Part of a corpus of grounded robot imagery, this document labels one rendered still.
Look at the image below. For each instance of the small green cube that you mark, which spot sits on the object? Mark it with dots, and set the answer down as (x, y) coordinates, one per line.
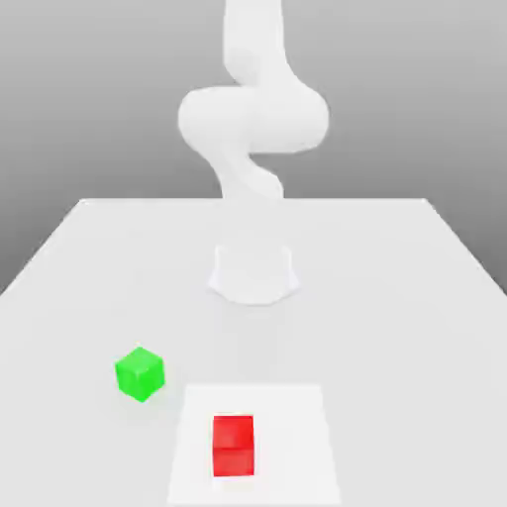
(139, 374)

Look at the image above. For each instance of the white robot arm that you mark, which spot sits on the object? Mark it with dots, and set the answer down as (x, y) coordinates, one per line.
(253, 119)

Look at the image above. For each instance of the small red cube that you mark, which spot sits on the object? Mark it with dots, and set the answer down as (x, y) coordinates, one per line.
(233, 445)

